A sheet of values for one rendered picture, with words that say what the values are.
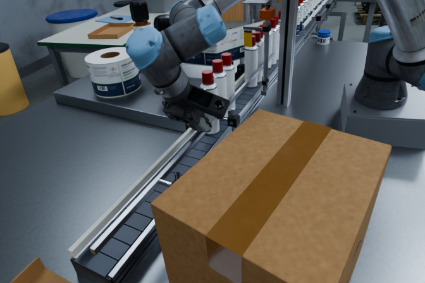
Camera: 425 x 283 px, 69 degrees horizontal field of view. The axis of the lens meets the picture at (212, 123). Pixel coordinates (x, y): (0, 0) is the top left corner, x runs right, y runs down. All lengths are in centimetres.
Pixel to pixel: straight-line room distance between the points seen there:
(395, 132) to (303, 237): 73
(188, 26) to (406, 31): 50
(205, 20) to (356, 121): 61
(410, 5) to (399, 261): 53
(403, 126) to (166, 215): 81
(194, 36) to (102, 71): 72
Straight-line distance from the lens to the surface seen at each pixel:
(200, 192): 43
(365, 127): 105
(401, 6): 81
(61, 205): 94
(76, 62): 411
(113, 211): 75
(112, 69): 127
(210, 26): 62
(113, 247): 72
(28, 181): 108
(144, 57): 60
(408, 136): 109
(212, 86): 90
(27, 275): 79
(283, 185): 44
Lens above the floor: 142
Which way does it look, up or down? 32 degrees down
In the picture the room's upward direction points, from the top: 4 degrees counter-clockwise
